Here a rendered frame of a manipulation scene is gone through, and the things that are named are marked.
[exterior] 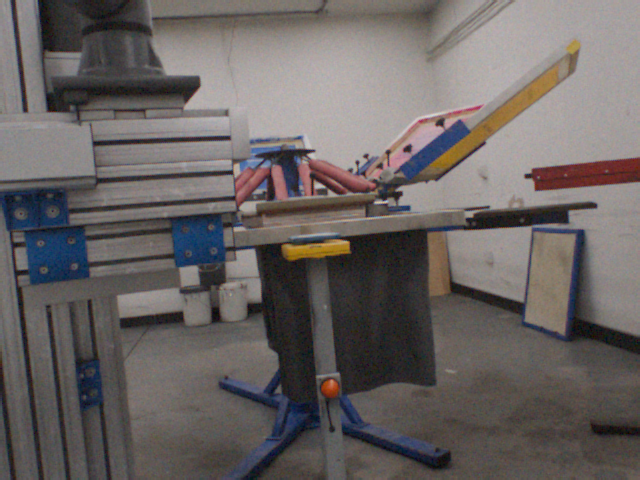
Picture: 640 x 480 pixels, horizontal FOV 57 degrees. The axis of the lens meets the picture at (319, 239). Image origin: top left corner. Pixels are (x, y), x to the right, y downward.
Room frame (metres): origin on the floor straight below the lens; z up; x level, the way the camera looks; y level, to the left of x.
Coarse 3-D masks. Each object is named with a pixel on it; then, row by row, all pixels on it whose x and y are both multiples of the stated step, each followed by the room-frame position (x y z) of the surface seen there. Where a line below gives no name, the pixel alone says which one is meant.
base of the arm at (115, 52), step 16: (96, 32) 0.98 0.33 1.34; (112, 32) 0.98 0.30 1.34; (128, 32) 0.98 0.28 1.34; (144, 32) 1.01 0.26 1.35; (96, 48) 0.98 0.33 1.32; (112, 48) 0.97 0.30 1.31; (128, 48) 0.98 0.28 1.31; (144, 48) 1.00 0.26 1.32; (80, 64) 0.99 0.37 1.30; (96, 64) 0.98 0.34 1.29; (112, 64) 0.96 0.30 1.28; (128, 64) 0.97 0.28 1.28; (144, 64) 0.98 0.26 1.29; (160, 64) 1.02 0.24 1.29
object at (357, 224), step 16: (272, 224) 2.16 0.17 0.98; (288, 224) 2.17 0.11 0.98; (304, 224) 1.45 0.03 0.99; (320, 224) 1.43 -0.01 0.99; (336, 224) 1.44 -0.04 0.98; (352, 224) 1.44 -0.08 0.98; (368, 224) 1.45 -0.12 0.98; (384, 224) 1.46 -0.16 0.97; (400, 224) 1.46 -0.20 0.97; (416, 224) 1.47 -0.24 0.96; (432, 224) 1.47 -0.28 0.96; (448, 224) 1.48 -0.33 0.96; (464, 224) 1.49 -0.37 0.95; (240, 240) 1.40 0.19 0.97; (256, 240) 1.41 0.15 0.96; (272, 240) 1.42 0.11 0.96; (288, 240) 1.42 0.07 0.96
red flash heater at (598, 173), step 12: (540, 168) 2.24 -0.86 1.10; (552, 168) 2.22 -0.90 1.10; (564, 168) 2.21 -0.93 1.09; (576, 168) 2.19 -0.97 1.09; (588, 168) 2.18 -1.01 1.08; (600, 168) 2.17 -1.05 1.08; (612, 168) 2.15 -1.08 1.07; (624, 168) 2.14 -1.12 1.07; (636, 168) 2.12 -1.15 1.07; (540, 180) 2.24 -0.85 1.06; (552, 180) 2.23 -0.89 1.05; (564, 180) 2.21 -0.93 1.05; (576, 180) 2.20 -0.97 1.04; (588, 180) 2.18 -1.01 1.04; (600, 180) 2.17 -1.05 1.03; (612, 180) 2.16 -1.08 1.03; (624, 180) 2.14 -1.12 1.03; (636, 180) 2.13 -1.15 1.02
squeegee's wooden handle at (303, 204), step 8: (280, 200) 1.99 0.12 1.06; (288, 200) 1.99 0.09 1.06; (296, 200) 1.99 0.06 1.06; (304, 200) 1.99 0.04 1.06; (312, 200) 2.00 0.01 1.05; (320, 200) 2.00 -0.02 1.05; (328, 200) 2.00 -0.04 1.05; (336, 200) 2.01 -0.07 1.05; (344, 200) 2.01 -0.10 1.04; (352, 200) 2.02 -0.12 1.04; (360, 200) 2.02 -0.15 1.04; (368, 200) 2.02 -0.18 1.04; (256, 208) 1.99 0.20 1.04; (264, 208) 1.97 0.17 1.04; (272, 208) 1.98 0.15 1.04; (280, 208) 1.98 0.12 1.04; (288, 208) 1.99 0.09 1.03; (296, 208) 2.00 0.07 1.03; (304, 208) 2.01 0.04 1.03; (312, 208) 2.03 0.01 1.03; (320, 208) 2.05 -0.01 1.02
